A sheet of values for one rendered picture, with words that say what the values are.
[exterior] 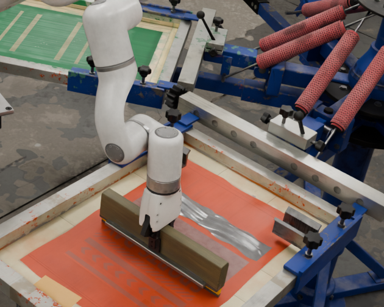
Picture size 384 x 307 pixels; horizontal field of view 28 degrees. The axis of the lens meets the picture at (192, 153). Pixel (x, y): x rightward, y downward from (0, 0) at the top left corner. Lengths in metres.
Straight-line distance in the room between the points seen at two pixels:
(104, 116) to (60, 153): 2.18
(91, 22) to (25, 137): 2.32
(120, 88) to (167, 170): 0.20
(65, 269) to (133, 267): 0.15
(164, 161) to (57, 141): 2.25
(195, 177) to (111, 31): 0.65
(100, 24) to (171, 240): 0.51
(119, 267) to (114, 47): 0.52
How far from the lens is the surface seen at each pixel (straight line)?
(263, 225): 1.96
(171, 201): 1.69
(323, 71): 2.33
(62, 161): 3.69
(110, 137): 1.59
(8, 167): 3.64
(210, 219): 1.94
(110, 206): 1.82
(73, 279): 1.74
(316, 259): 1.82
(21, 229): 1.82
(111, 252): 1.81
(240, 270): 1.82
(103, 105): 1.58
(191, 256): 1.71
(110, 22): 1.56
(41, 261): 1.78
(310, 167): 2.06
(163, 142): 1.59
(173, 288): 1.75
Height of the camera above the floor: 2.18
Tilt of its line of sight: 34 degrees down
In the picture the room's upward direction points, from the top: 10 degrees clockwise
